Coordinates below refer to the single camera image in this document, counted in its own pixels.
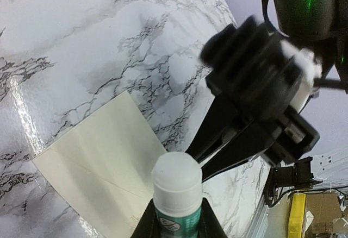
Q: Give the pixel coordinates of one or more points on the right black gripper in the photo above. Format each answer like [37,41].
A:
[286,138]

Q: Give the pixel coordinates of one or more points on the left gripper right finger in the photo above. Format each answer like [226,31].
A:
[209,226]

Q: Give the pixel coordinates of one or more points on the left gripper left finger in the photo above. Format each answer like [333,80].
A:
[147,226]

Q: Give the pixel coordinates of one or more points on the green white glue stick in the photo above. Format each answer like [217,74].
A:
[177,197]

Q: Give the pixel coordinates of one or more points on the cream paper envelope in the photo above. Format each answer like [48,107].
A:
[102,167]

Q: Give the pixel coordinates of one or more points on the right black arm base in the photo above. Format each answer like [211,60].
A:
[282,180]

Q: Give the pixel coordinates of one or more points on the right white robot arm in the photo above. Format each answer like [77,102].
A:
[317,25]

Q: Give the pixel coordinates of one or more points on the yellow plastic bin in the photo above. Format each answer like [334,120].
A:
[296,217]

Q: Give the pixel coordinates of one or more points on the brown cardboard box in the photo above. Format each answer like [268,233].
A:
[325,208]

